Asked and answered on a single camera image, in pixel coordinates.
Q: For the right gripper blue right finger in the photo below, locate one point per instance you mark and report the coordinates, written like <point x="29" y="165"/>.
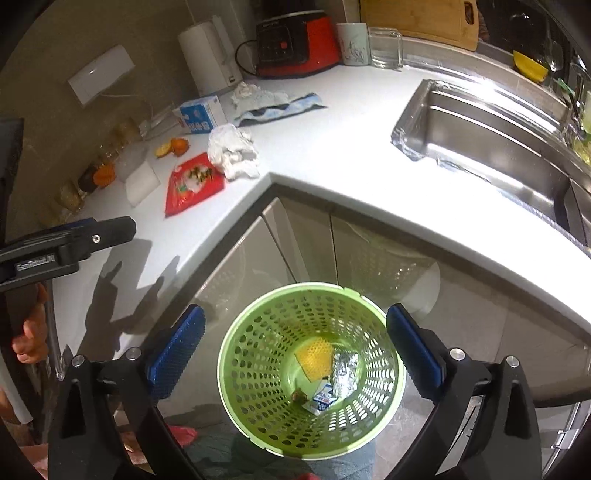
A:
<point x="419" y="351"/>

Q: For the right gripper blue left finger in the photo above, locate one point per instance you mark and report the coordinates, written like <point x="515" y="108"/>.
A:
<point x="172" y="352"/>

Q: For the silver pill blister pack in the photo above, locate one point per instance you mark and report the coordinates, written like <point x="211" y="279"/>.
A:
<point x="345" y="363"/>

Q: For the yellow foam net trash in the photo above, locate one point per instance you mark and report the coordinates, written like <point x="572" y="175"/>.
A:
<point x="315" y="358"/>

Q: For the green perforated trash basket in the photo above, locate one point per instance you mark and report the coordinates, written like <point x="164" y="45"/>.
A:
<point x="257" y="371"/>

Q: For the person's left hand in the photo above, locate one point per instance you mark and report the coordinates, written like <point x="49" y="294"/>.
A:
<point x="31" y="347"/>

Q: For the amber glass cup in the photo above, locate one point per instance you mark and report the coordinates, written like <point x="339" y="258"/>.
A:
<point x="47" y="216"/>
<point x="68" y="197"/>

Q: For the dark brown small pot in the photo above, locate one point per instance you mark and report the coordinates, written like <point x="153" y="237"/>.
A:
<point x="85" y="182"/>

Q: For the small blue white wrapper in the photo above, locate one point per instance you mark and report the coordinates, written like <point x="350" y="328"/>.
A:
<point x="323" y="398"/>

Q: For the clear plastic bag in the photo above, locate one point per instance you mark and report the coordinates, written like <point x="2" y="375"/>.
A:
<point x="130" y="158"/>

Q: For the brown nut shell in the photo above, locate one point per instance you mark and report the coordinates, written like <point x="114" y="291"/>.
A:
<point x="299" y="397"/>

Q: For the tall amber ribbed glass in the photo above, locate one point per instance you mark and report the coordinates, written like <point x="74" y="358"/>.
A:
<point x="127" y="132"/>

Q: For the orange peel inside up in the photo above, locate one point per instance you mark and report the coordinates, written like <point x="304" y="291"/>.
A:
<point x="163" y="150"/>

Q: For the red snack bag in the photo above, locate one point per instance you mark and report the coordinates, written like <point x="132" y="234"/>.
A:
<point x="190" y="183"/>

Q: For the orange peel skin up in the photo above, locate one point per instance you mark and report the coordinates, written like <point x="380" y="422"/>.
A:
<point x="179" y="146"/>

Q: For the blue white milk carton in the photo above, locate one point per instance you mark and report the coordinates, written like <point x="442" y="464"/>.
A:
<point x="200" y="116"/>

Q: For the large crumpled white tissue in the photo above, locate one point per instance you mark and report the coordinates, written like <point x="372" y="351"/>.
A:
<point x="232" y="152"/>

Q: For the stainless steel sink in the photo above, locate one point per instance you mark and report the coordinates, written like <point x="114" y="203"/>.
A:
<point x="486" y="133"/>

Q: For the small crumpled white tissue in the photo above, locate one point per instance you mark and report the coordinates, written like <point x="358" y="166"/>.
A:
<point x="248" y="97"/>

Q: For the white electric kettle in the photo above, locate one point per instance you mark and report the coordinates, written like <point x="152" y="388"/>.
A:
<point x="210" y="56"/>

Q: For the blue white plastic wrapper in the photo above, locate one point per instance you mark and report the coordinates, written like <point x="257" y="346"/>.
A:
<point x="267" y="114"/>

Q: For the yellow bowl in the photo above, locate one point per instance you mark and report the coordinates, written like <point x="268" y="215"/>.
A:
<point x="530" y="68"/>

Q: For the red black blender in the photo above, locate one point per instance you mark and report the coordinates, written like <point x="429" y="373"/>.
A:
<point x="296" y="45"/>

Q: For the clear glass mug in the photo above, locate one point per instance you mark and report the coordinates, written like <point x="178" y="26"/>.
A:
<point x="386" y="48"/>

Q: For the white ceramic mug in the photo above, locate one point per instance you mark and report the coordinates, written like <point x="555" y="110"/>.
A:
<point x="354" y="43"/>

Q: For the bamboo cutting board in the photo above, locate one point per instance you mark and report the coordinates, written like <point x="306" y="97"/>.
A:
<point x="452" y="22"/>

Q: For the white wall socket box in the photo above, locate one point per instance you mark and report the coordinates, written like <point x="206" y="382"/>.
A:
<point x="100" y="74"/>

